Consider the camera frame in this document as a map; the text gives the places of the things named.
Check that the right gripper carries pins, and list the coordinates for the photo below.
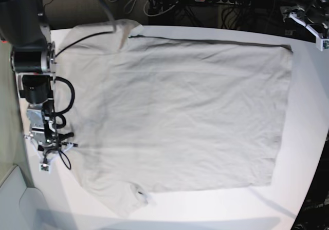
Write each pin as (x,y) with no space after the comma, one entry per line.
(57,143)

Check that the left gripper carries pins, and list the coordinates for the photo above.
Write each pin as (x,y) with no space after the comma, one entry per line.
(305,17)

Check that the beige t-shirt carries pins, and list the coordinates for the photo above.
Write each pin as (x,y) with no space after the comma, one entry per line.
(157,115)

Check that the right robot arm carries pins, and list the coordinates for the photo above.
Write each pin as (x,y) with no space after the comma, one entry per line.
(25,27)

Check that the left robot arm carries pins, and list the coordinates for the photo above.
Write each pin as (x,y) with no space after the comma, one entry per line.
(318,4)

